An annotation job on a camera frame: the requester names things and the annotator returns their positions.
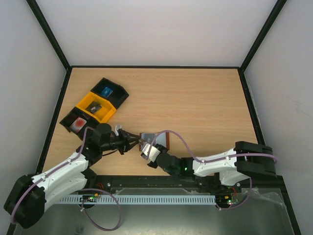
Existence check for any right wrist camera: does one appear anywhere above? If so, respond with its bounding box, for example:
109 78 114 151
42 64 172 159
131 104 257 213
141 143 160 162

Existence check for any white slotted cable duct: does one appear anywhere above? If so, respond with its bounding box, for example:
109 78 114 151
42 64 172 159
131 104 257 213
57 195 216 205

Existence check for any brown leather card holder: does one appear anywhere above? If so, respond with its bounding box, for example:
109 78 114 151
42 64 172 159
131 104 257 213
140 132 170 152

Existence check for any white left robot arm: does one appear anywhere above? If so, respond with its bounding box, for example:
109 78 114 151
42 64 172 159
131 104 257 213
3 123 141 229

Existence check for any black storage bin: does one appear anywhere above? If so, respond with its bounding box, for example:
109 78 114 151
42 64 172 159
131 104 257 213
60 107 99 140
91 78 129 109

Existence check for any blue card in bin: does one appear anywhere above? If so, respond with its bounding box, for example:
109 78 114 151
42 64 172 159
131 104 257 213
100 87 113 97

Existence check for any red credit card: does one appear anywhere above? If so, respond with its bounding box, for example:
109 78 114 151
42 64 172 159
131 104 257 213
70 117 87 133

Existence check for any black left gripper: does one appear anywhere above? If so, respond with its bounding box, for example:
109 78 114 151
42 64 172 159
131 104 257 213
101 129 141 155

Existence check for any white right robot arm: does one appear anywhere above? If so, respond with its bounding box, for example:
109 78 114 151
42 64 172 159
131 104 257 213
141 141 277 192

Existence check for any yellow storage bin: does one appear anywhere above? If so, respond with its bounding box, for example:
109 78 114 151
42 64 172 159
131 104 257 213
75 92 116 123

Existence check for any black enclosure frame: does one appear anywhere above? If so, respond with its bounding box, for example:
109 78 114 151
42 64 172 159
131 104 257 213
6 0 301 235

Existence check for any black credit card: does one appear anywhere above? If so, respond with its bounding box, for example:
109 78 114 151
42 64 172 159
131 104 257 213
86 101 102 114

